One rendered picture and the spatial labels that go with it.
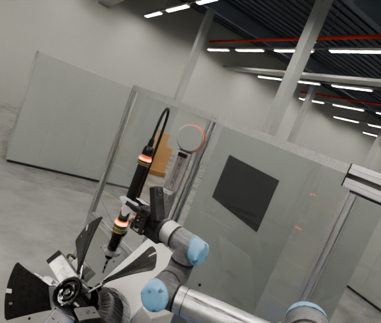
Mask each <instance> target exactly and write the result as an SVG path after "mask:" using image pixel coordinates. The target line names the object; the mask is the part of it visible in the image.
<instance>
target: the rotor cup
mask: <svg viewBox="0 0 381 323"><path fill-rule="evenodd" d="M83 284H84V283H83V282H82V281H81V280H80V279H79V278H78V277H68V278H67V279H64V280H63V281H62V282H61V283H60V284H59V285H58V286H57V287H56V289H55V291H54V293H53V303H54V305H55V306H56V307H57V308H59V309H60V310H61V311H62V312H64V314H66V316H68V317H70V318H71V319H72V320H73V321H74V323H77V322H76V320H75V318H74V317H73V315H72V312H74V308H81V307H88V306H94V307H95V309H96V310H98V308H99V305H100V301H101V298H100V295H99V293H98V291H97V290H94V291H93V292H91V293H89V294H88V291H89V290H91V289H92V288H93V287H90V286H86V285H85V284H84V285H85V286H86V287H87V288H85V287H84V286H83ZM67 289H69V290H70V292H69V294H67V295H66V294H65V291H66V290H67ZM75 302H76V303H77V304H78V305H79V307H77V306H76V305H75V304H74V303H75Z"/></svg>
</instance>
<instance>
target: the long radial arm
mask: <svg viewBox="0 0 381 323"><path fill-rule="evenodd" d="M49 266H50V268H51V269H52V271H53V272H54V274H55V276H56V277H57V279H58V281H59V282H60V283H61V282H62V281H63V280H64V279H67V278H68V277H77V274H76V270H75V269H74V267H73V266H72V264H71V262H70V261H69V260H68V259H67V258H66V257H64V255H62V254H60V255H59V256H58V257H57V258H56V259H55V260H53V261H52V262H51V263H50V264H49Z"/></svg>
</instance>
